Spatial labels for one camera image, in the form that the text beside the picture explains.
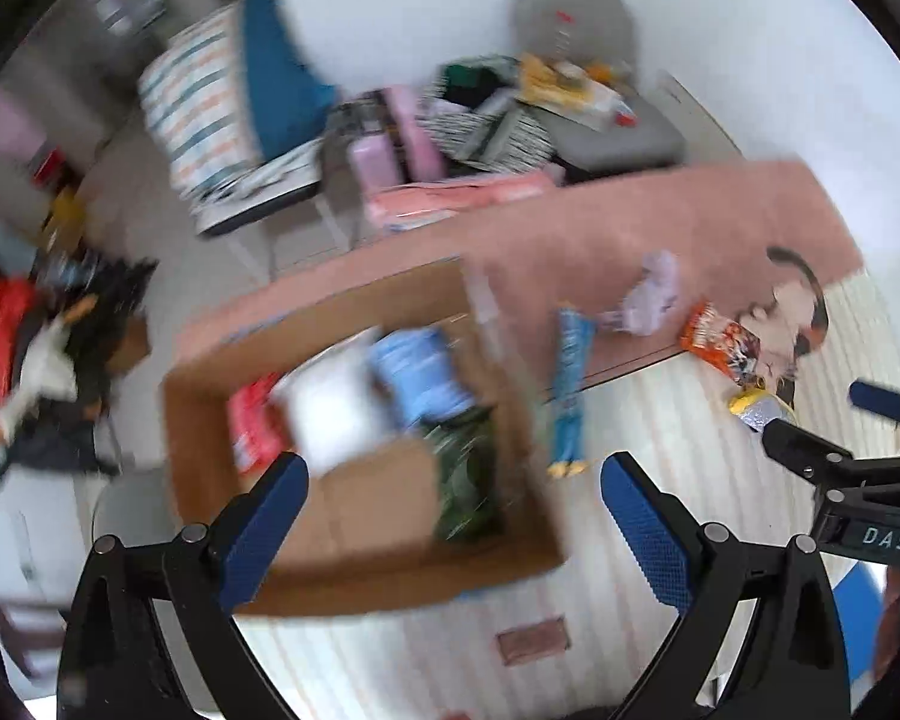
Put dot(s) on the green snack packet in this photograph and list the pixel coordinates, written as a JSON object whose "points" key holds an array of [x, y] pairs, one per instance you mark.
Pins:
{"points": [[465, 480]]}

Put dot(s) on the brown sheet label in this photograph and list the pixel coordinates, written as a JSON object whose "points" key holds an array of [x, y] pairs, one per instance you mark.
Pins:
{"points": [[532, 639]]}

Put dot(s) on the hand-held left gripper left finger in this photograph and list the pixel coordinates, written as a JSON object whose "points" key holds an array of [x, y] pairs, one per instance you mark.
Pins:
{"points": [[264, 532]]}

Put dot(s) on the dark clothes pile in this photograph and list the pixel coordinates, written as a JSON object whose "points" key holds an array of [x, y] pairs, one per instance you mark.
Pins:
{"points": [[90, 345]]}

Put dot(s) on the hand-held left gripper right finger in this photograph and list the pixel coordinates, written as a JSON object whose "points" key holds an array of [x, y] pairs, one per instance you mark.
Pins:
{"points": [[643, 532]]}

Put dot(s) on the yellow snack packets pile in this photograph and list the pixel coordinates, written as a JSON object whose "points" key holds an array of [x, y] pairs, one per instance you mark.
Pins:
{"points": [[555, 82]]}

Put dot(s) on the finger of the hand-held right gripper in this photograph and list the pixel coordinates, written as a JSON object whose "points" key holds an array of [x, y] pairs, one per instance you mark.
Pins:
{"points": [[886, 399], [802, 450]]}

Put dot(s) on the orange snack packet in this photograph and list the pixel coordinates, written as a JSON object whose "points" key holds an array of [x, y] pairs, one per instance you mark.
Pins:
{"points": [[722, 345]]}

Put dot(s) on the white soft packet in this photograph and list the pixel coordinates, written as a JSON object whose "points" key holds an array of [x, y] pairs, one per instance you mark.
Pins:
{"points": [[331, 420]]}

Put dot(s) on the long blue snack packet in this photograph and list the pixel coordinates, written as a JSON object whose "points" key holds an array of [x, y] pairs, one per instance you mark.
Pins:
{"points": [[571, 390]]}

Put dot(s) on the light blue packet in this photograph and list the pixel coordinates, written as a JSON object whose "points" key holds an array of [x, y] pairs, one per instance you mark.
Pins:
{"points": [[420, 379]]}

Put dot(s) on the striped pillow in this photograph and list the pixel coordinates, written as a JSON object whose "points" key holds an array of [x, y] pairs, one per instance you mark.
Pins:
{"points": [[195, 116]]}

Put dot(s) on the red snack packet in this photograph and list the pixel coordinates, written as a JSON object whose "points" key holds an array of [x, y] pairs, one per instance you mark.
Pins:
{"points": [[253, 427]]}

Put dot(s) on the pink folded cloth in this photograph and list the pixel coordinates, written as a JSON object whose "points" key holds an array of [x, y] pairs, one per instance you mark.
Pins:
{"points": [[457, 199]]}

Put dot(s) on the yellow and silver packet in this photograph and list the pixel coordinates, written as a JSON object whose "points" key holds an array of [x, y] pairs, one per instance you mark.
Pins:
{"points": [[757, 409]]}

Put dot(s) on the blue cushion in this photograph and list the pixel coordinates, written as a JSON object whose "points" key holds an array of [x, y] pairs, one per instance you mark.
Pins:
{"points": [[277, 82]]}

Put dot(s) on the brown cardboard box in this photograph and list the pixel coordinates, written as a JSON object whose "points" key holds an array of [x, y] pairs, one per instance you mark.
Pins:
{"points": [[360, 540]]}

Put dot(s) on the grey padded chair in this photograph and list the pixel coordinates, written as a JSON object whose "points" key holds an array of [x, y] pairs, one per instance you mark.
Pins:
{"points": [[615, 127]]}

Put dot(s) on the blue object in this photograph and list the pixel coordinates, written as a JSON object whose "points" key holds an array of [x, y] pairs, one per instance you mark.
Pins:
{"points": [[859, 622]]}

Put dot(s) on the pink printed blanket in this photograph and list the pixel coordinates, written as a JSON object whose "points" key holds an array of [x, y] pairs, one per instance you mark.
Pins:
{"points": [[645, 217]]}

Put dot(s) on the black and white striped cloth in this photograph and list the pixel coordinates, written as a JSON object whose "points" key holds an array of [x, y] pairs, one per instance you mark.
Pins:
{"points": [[495, 131]]}

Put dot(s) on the pink storage box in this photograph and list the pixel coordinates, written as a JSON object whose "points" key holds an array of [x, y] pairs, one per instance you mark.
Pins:
{"points": [[379, 157]]}

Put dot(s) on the metal folding chair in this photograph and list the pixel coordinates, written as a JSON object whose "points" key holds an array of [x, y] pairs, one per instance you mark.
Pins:
{"points": [[270, 199]]}

